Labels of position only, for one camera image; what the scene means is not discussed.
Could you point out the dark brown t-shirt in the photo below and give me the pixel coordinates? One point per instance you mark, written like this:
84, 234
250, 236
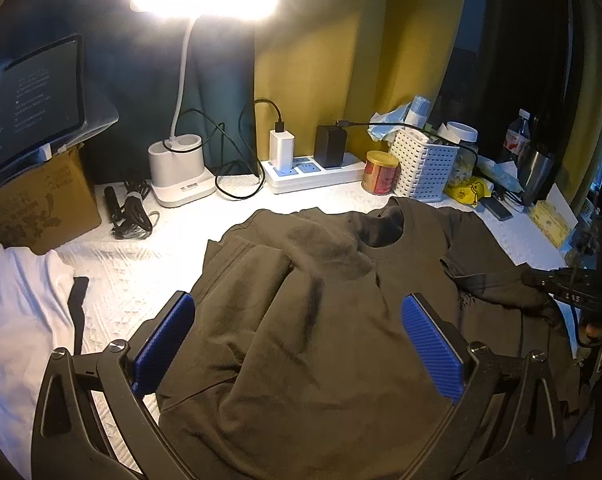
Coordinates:
298, 366

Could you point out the tablet on stand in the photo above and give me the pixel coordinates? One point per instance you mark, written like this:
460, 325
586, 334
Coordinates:
47, 104

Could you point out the clear jar white lid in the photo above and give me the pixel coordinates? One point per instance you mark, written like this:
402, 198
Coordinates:
465, 138

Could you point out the plastic drink bottle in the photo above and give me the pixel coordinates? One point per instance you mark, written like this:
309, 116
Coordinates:
517, 136

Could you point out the yellow snack bag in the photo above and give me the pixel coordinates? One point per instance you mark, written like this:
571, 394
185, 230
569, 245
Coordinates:
471, 191

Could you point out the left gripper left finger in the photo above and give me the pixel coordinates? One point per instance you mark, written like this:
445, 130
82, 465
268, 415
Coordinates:
69, 441

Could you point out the brown cardboard box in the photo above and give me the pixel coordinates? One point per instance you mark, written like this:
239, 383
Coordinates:
49, 205

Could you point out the white textured bedspread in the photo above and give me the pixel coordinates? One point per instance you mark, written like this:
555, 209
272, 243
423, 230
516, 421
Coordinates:
128, 280

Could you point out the steel tumbler cup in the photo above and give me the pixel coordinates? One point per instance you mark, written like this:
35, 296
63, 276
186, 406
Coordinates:
534, 169

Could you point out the black power adapter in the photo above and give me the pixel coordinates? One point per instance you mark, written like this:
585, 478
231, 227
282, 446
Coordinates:
329, 147

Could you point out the red round tin can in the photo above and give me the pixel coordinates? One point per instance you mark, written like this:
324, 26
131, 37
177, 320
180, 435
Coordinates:
379, 172

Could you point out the white desk lamp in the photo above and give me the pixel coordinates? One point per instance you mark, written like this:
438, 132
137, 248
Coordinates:
178, 175

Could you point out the white perforated plastic basket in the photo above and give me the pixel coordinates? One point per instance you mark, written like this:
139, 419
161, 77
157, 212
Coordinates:
423, 166

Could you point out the white power strip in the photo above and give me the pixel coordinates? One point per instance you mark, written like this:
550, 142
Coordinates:
306, 173

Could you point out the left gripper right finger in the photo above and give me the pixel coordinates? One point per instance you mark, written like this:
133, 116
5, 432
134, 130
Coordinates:
504, 421

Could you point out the white cloth garment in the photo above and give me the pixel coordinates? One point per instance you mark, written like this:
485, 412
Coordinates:
34, 320

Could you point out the black smartphone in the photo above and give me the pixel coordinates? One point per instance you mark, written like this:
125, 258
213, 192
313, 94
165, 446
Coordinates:
496, 208

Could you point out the white usb charger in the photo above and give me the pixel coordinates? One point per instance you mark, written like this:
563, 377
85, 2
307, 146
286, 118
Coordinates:
281, 149

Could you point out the yellow tissue box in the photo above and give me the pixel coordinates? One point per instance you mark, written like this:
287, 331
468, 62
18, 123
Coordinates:
554, 217

